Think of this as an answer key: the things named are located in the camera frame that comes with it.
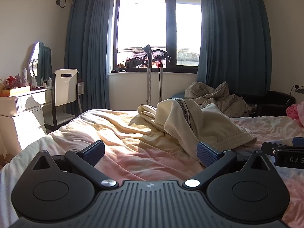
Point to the black leather sofa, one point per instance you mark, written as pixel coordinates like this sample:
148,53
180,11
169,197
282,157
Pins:
268,103

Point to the black framed window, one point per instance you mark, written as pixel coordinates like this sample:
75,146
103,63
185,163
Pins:
173,26

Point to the wall power outlet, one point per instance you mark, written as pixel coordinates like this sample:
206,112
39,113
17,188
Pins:
299,89

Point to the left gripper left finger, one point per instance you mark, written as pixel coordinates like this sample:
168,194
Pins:
83,163

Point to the hot pink fluffy cloth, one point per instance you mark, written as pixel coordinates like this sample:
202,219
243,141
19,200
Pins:
296,112

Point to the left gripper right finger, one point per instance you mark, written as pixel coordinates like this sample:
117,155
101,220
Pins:
216,162

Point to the pastel bed sheet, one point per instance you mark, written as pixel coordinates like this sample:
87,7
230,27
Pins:
135,150

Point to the white drawer dresser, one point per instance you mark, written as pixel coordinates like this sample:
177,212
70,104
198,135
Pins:
22,119

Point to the left teal curtain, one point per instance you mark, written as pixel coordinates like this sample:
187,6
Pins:
86,50

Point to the orange gift box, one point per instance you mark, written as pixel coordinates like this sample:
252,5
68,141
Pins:
14,91

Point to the white black chair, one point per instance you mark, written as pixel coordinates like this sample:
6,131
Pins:
64,90

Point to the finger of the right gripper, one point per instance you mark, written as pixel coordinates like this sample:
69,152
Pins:
298,141
271,148

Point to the beige quilted jacket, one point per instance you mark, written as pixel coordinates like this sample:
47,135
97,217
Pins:
230,104

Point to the right teal curtain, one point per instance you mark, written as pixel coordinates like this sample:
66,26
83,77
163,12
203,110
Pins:
235,46

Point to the wavy vanity mirror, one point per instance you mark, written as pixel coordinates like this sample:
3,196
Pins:
39,65

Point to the teal curtain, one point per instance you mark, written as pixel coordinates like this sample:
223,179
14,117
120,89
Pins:
86,50
235,46

